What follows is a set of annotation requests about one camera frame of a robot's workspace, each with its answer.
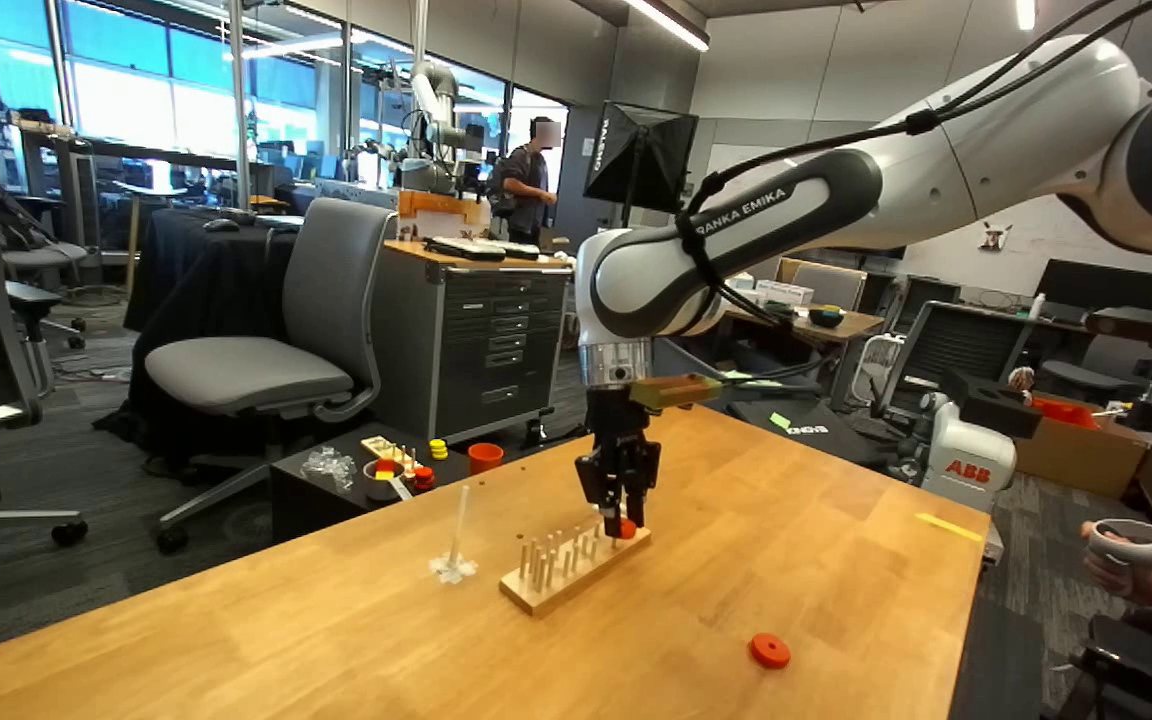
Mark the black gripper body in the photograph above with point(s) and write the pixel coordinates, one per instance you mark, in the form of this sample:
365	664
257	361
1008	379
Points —
617	445

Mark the white VR controller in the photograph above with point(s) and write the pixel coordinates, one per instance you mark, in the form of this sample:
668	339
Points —
1121	540

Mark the white robot base unit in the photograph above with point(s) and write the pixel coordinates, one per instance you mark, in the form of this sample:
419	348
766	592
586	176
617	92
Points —
962	461

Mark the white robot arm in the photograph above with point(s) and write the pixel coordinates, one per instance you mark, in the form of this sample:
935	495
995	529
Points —
870	203

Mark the wooden stand with clear pegs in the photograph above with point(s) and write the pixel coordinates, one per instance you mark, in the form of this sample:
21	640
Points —
574	574

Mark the clear single peg stand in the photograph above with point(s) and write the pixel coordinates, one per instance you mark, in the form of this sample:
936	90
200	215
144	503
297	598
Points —
454	571

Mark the small orange cup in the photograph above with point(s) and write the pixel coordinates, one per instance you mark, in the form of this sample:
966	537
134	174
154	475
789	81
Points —
485	458

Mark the small yellow object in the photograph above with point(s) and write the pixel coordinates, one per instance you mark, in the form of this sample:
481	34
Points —
436	451

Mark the grey metal cabinet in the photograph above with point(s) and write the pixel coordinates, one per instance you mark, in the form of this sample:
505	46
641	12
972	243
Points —
468	340

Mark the small red object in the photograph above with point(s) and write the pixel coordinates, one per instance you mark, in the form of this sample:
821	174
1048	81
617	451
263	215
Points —
421	477

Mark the snack bag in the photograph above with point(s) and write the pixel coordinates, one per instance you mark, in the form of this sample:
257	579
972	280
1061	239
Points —
394	455

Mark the low black table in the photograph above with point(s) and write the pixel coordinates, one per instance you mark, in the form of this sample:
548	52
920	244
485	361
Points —
336	503

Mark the clear plastic wrap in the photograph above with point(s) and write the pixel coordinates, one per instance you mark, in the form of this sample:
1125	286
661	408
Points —
331	466

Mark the person in dark shirt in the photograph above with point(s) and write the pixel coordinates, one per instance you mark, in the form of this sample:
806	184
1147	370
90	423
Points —
526	183

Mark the black softbox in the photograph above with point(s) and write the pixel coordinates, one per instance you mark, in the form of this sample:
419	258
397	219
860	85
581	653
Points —
645	161

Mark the pale tape piece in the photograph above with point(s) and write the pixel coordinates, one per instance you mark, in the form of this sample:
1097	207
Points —
951	527

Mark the black desk monitor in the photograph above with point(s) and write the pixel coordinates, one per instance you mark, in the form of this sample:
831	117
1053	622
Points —
962	347

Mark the grey cushioned office chair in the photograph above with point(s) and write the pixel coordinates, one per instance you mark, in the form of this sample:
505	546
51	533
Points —
269	361

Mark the cardboard box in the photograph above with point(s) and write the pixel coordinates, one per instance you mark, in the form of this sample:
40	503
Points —
1083	458

